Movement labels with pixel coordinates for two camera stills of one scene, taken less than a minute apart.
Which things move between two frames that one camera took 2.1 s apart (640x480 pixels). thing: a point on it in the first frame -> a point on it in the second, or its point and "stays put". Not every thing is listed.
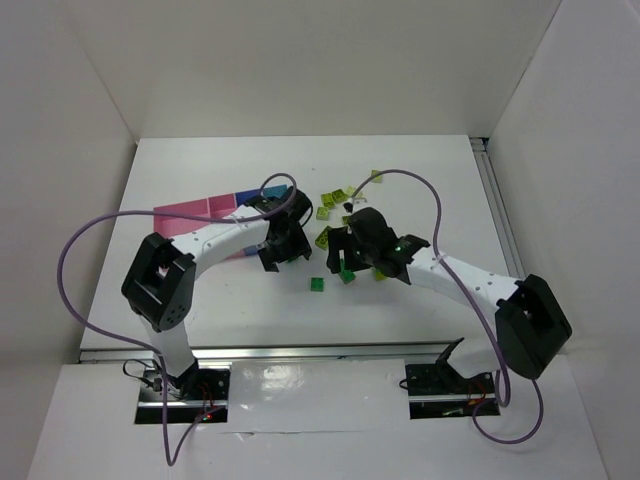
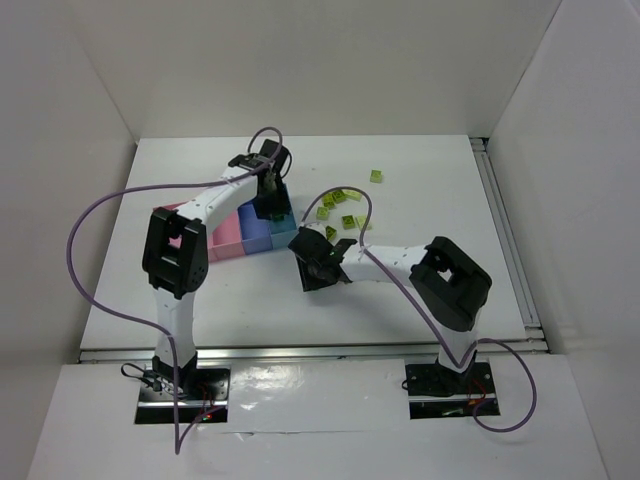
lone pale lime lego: [377, 179] stays put
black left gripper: [286, 248] -> [273, 204]
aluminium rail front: [419, 352] stays put
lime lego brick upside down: [338, 194] stays put
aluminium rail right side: [483, 154] stays put
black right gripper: [343, 248] -> [307, 261]
